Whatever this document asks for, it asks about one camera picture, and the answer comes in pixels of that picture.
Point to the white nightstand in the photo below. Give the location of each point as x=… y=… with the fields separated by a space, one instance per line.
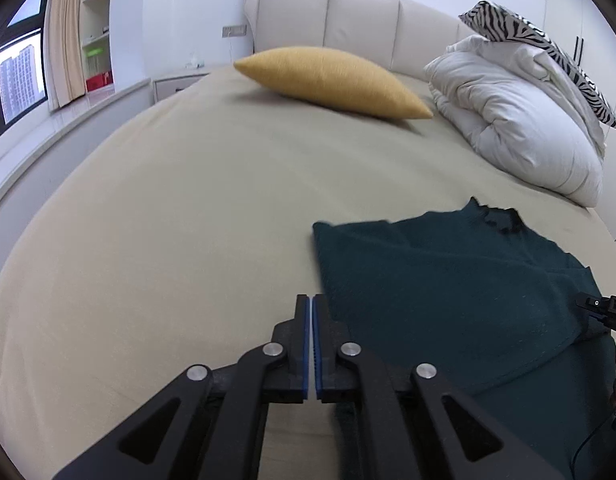
x=175 y=85

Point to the white folded duvet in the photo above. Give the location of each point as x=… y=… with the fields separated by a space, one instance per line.
x=513 y=120

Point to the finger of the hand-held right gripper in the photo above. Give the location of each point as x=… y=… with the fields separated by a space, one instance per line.
x=590 y=305

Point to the zebra print pillow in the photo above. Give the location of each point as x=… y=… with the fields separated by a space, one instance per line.
x=518 y=27

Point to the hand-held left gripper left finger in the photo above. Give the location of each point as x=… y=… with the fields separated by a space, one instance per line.
x=306 y=340

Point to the cream padded headboard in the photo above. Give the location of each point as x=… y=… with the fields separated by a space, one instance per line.
x=363 y=15

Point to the dark green sweater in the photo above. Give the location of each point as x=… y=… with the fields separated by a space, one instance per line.
x=438 y=290

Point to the beige bed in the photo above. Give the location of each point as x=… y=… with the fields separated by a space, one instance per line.
x=162 y=220

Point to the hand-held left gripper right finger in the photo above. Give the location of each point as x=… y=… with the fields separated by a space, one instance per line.
x=319 y=340

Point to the white shelf unit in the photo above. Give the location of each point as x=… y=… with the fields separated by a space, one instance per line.
x=97 y=20

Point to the yellow pillow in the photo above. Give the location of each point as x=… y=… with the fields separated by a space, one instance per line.
x=333 y=80

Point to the beige curtain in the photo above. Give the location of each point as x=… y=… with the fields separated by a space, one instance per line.
x=62 y=45

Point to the wall socket panel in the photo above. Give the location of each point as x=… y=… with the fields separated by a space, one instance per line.
x=234 y=30

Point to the white window ledge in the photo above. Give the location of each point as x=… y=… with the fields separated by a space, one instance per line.
x=47 y=145

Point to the red box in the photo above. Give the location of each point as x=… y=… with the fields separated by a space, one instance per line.
x=98 y=82

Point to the white wardrobe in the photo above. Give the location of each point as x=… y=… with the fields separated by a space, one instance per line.
x=568 y=15

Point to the black framed window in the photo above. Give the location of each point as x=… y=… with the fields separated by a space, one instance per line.
x=17 y=75

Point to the green plastic tray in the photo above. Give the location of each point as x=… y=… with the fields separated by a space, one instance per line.
x=94 y=51

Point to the tissue box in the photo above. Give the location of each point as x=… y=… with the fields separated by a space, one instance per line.
x=194 y=63

